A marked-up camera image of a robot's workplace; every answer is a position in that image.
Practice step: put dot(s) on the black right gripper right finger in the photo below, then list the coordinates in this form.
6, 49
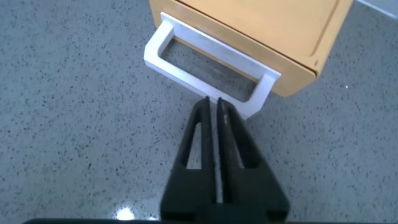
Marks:
248, 186

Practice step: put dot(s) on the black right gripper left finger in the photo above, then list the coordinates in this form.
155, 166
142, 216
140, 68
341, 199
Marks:
202, 186

